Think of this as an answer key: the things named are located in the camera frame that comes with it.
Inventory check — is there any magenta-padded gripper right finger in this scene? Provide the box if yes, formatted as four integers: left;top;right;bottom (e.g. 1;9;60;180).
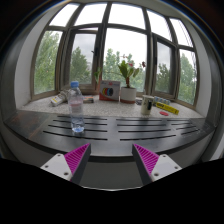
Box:
131;143;183;186

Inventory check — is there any clear blue-capped water bottle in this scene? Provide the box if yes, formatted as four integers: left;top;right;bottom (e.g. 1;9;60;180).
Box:
67;80;86;134

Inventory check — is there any light blue flat pack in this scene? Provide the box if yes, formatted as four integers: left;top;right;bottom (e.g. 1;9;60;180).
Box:
153;95;172;106

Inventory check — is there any small colourful booklet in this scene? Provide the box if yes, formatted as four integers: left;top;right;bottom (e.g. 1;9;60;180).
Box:
82;95;96;104

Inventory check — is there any red and white printed box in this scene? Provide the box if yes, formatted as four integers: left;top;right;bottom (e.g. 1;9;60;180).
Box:
98;79;122;102

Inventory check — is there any brown-framed bay window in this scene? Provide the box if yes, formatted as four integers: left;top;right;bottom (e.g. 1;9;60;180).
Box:
29;1;200;110

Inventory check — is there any long yellow box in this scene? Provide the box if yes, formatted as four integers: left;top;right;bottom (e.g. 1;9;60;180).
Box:
155;101;181;116

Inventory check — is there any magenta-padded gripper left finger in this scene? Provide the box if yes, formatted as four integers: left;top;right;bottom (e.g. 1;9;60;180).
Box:
39;142;92;185

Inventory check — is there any white and yellow packet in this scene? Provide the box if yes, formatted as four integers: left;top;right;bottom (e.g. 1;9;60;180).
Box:
49;89;71;108

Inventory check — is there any flowering plant in white pot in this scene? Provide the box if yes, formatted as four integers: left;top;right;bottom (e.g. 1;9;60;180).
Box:
94;54;147;105

